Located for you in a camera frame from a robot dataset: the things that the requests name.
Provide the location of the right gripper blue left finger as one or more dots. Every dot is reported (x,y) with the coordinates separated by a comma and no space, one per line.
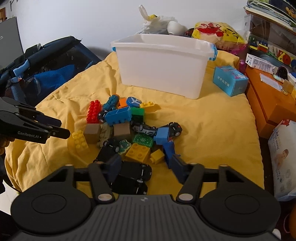
(113,167)

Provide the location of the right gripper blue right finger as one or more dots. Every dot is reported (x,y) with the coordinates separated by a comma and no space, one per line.
(180,168)

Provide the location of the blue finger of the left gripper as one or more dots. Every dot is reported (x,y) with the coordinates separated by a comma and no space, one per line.
(59,132)
(47,120)

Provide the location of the yellow square building brick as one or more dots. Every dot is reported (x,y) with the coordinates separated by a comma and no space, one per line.
(138,153)

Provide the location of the red long building brick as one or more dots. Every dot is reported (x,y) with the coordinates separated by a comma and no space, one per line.
(94,109)

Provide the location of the olive toy vehicle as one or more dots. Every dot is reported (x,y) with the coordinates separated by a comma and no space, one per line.
(105,134)

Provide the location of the dark striped toy car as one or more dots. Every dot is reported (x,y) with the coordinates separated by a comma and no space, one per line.
(145,129)

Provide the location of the green building block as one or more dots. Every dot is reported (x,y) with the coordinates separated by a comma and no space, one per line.
(137,115)

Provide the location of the translucent yellow building brick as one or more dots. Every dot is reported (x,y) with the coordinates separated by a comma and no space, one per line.
(80,143)

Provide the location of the large black toy car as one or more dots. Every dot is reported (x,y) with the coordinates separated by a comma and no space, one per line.
(135,170)
(128,186)

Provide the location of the brown wooden cube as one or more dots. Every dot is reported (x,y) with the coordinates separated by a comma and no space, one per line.
(92,133)
(121,131)

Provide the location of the light blue building block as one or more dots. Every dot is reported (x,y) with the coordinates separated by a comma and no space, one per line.
(162,135)

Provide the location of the green flat building plate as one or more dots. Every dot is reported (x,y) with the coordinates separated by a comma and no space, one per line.
(143,139)

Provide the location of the blue baby stroller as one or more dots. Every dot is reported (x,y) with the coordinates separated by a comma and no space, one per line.
(44,68)

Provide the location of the blue hollow building block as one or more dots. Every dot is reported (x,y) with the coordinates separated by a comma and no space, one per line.
(117,116)

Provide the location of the yellow quilted blanket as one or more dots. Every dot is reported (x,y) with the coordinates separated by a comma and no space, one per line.
(217,129)

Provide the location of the teal toy car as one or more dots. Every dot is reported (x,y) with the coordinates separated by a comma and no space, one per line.
(111,103)

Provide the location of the orange building block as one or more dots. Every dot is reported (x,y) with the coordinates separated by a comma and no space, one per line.
(122,103)

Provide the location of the blue round toy disc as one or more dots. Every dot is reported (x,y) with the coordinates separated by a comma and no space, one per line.
(133,102)

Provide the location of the light blue card box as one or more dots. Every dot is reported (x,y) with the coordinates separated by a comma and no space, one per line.
(230,80)

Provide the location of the diaper pack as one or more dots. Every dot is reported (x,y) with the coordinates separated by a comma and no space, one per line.
(283,157)

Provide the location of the white plastic storage bin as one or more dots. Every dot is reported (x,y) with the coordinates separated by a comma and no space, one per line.
(167,63)

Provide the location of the orange cardboard box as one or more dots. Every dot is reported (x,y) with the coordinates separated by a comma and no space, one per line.
(269,105)

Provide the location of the white small carton box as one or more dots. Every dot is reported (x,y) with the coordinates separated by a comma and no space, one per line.
(260,64)

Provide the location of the yellow red snack bag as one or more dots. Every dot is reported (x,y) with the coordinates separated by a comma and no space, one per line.
(221,34)

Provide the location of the white ceramic bowl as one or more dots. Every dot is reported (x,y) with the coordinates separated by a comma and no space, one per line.
(176,29)

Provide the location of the white plastic bag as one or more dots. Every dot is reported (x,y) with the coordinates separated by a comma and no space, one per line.
(154,24)

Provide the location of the clear plastic toy box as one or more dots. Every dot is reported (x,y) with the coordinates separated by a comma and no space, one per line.
(268,40)

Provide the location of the stack of children books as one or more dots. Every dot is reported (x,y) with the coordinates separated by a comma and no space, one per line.
(280,12)

